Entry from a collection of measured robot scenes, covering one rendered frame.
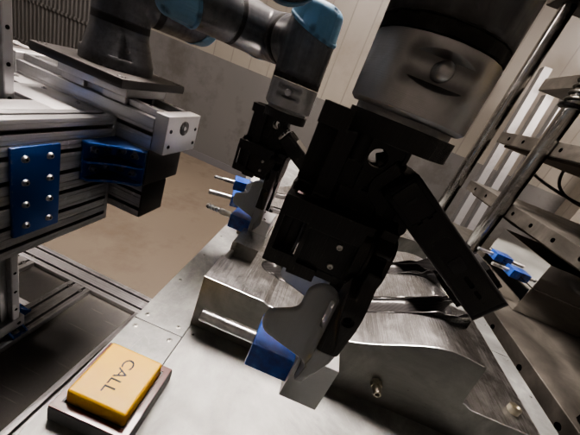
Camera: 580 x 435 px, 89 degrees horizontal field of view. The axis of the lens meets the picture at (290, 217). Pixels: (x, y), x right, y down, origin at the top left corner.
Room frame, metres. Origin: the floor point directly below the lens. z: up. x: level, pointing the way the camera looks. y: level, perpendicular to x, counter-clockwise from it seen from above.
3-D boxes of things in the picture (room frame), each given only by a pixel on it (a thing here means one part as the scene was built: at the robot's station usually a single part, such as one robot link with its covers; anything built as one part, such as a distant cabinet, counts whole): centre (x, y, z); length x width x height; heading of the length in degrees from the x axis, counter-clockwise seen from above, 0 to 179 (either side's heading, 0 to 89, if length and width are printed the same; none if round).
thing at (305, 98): (0.50, 0.07, 1.13); 0.08 x 0.08 x 0.05
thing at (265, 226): (0.51, 0.09, 0.89); 0.13 x 0.05 x 0.05; 88
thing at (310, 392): (0.21, -0.02, 0.93); 0.13 x 0.05 x 0.05; 88
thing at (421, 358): (0.44, -0.18, 0.87); 0.50 x 0.26 x 0.14; 88
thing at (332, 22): (0.51, 0.07, 1.20); 0.09 x 0.08 x 0.11; 49
